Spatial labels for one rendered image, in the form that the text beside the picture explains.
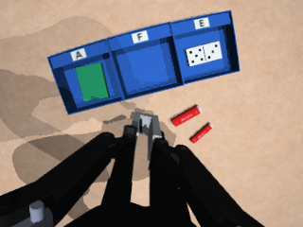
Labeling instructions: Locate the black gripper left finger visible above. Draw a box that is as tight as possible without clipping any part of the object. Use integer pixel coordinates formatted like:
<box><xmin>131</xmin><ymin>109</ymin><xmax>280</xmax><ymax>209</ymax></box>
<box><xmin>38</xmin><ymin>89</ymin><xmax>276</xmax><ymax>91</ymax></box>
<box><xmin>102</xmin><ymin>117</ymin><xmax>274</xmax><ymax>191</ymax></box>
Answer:
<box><xmin>0</xmin><ymin>111</ymin><xmax>140</xmax><ymax>227</ymax></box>

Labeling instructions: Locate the red battery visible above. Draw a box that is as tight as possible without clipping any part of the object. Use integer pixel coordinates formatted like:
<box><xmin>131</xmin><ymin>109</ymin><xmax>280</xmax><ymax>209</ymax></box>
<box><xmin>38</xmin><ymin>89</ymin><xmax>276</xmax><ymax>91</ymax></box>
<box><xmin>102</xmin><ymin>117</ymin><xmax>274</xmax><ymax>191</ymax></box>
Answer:
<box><xmin>171</xmin><ymin>105</ymin><xmax>202</xmax><ymax>127</ymax></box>
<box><xmin>190</xmin><ymin>123</ymin><xmax>213</xmax><ymax>144</ymax></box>

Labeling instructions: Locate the green square block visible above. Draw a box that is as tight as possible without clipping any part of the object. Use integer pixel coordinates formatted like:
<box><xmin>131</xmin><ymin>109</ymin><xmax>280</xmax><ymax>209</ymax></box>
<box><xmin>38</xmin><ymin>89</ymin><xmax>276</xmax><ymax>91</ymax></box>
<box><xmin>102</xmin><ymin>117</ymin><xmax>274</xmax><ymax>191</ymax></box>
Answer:
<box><xmin>76</xmin><ymin>62</ymin><xmax>110</xmax><ymax>101</ymax></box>

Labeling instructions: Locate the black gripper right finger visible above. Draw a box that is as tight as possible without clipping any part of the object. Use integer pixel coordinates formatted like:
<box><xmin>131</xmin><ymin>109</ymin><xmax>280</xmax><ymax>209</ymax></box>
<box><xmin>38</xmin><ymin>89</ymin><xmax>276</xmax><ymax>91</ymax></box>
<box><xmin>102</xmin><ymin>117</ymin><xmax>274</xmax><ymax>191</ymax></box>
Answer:
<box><xmin>148</xmin><ymin>114</ymin><xmax>265</xmax><ymax>227</ymax></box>

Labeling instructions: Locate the blue rack of bins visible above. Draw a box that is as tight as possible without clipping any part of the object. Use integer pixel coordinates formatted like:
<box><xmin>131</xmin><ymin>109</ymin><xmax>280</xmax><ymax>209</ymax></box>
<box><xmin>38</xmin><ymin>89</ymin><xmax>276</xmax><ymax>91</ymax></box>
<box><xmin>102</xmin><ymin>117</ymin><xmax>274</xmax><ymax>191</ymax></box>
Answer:
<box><xmin>47</xmin><ymin>10</ymin><xmax>240</xmax><ymax>115</ymax></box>

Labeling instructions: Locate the white domino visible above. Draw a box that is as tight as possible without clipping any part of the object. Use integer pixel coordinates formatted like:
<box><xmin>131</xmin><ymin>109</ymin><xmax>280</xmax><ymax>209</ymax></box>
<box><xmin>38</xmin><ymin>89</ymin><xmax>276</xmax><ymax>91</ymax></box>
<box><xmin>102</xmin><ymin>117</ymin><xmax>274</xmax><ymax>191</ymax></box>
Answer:
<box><xmin>186</xmin><ymin>42</ymin><xmax>222</xmax><ymax>66</ymax></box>

